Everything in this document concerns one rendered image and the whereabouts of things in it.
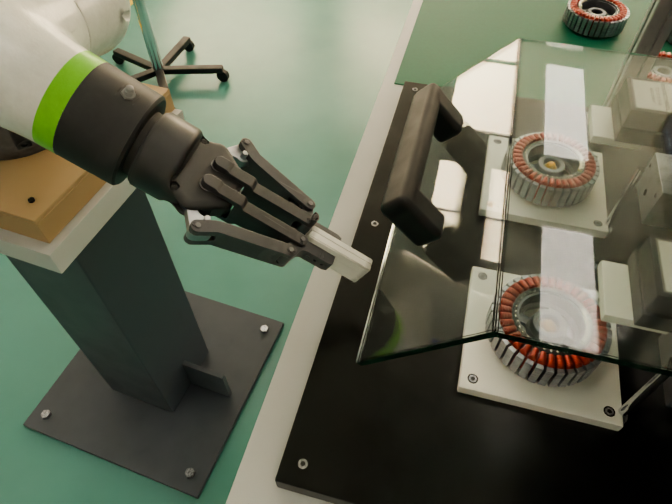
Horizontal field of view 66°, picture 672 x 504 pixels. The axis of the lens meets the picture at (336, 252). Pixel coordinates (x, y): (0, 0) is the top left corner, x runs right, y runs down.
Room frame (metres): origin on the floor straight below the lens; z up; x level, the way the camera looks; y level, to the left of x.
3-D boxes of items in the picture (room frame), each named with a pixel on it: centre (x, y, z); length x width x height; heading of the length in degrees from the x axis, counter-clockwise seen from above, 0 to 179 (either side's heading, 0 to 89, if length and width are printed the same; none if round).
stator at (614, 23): (0.97, -0.49, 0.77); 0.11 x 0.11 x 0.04
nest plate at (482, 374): (0.26, -0.21, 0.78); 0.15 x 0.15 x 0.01; 75
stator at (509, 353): (0.26, -0.21, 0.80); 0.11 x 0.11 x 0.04
